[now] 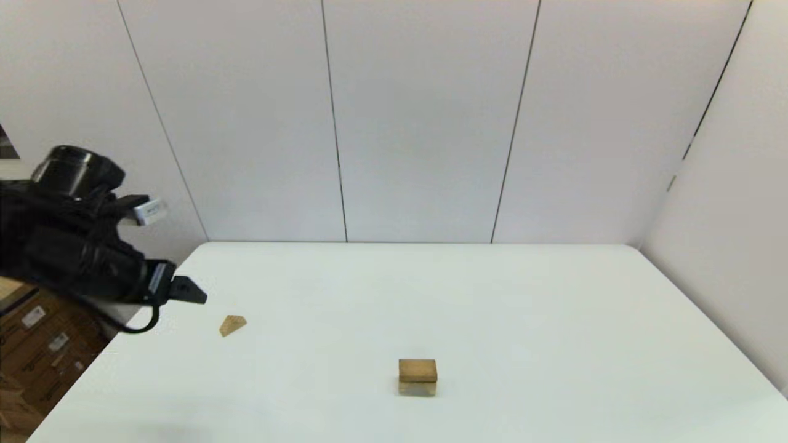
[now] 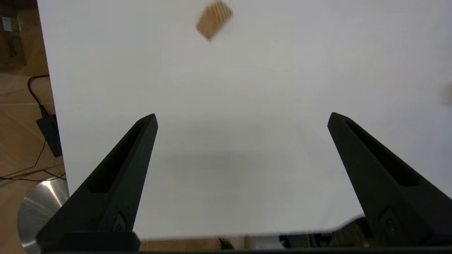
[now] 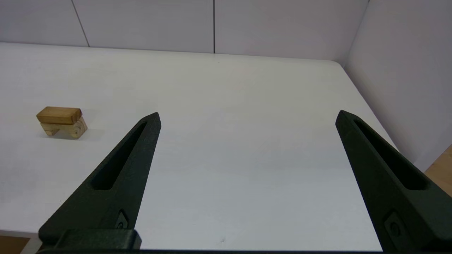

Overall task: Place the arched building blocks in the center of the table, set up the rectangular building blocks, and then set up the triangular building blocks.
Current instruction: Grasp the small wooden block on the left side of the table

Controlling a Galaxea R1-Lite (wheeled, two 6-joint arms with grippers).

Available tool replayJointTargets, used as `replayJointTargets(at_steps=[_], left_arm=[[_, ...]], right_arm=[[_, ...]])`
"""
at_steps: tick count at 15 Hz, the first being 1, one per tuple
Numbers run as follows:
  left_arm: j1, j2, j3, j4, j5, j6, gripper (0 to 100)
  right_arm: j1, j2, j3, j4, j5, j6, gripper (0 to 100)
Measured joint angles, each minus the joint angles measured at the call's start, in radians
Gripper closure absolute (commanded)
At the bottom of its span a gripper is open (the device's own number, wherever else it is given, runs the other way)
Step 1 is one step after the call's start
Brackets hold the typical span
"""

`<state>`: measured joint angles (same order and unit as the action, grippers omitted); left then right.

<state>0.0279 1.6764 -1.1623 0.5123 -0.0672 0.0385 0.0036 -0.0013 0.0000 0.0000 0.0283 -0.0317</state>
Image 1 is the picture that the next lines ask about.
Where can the triangular wooden building block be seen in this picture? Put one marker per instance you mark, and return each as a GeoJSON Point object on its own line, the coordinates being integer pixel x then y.
{"type": "Point", "coordinates": [231, 325]}

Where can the brown cardboard box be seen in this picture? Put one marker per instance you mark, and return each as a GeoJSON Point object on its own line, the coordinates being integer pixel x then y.
{"type": "Point", "coordinates": [74, 376]}
{"type": "Point", "coordinates": [55, 344]}
{"type": "Point", "coordinates": [12, 290]}
{"type": "Point", "coordinates": [15, 418]}

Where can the rectangular wooden building block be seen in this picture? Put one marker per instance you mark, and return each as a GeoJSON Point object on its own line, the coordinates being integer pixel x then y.
{"type": "Point", "coordinates": [417, 370]}

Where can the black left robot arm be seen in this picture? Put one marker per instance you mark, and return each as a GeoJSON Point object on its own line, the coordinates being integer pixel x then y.
{"type": "Point", "coordinates": [55, 234]}

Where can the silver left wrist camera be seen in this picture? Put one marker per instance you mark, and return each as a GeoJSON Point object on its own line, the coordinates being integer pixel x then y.
{"type": "Point", "coordinates": [149, 211]}

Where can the dark wall picture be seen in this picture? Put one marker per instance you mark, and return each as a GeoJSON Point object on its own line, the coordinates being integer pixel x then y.
{"type": "Point", "coordinates": [5, 146]}

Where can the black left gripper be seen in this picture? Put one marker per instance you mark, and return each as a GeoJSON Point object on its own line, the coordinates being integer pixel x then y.
{"type": "Point", "coordinates": [135, 277]}

